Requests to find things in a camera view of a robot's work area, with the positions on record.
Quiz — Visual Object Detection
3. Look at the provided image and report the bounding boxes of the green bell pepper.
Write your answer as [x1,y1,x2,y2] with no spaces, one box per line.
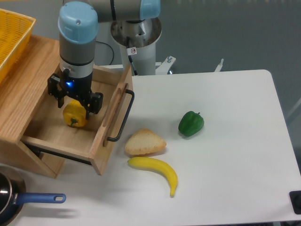
[178,111,205,137]

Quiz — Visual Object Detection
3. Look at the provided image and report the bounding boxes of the yellow banana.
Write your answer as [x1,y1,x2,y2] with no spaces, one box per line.
[127,157,178,197]

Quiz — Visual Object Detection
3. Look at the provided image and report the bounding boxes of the yellow bell pepper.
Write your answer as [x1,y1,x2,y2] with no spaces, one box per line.
[63,99,87,127]

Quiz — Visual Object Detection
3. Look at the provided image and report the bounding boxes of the black metal drawer handle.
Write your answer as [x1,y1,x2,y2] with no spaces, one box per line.
[106,89,135,142]

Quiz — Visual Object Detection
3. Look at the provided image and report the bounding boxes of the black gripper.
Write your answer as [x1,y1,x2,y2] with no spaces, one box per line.
[48,70,103,120]

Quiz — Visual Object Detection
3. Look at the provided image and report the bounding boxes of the open wooden top drawer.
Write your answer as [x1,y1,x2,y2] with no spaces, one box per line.
[21,66,133,175]

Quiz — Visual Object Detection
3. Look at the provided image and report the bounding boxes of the triangular bread piece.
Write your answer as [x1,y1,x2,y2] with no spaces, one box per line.
[125,128,166,155]

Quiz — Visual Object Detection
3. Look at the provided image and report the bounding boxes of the black corner device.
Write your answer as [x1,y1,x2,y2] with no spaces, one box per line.
[289,191,301,215]

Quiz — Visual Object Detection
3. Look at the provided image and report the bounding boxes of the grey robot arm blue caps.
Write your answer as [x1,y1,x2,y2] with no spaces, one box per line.
[48,0,161,119]

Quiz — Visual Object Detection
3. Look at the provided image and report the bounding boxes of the wooden drawer cabinet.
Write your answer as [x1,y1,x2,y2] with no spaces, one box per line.
[0,35,64,178]

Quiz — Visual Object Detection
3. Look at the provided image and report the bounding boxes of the blue handled frying pan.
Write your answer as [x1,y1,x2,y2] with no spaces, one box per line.
[0,166,66,226]

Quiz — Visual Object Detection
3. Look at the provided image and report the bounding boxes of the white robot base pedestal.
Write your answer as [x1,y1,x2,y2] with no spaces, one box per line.
[95,17,176,76]

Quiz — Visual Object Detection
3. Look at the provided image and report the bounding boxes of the black cable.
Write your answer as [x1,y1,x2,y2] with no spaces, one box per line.
[95,41,115,65]

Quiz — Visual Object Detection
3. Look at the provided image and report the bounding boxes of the yellow plastic basket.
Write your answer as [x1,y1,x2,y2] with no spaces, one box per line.
[0,9,36,81]

